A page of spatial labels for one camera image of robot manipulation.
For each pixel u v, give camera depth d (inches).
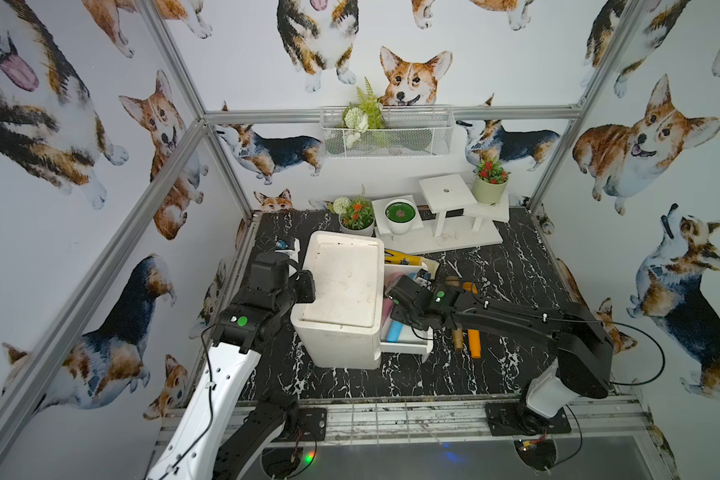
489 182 37.6
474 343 33.2
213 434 15.3
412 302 24.4
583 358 17.0
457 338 33.8
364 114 32.2
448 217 41.3
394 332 30.9
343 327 25.2
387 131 35.3
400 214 35.3
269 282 19.1
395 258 41.0
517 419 26.5
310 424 29.0
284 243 23.9
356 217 38.9
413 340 27.7
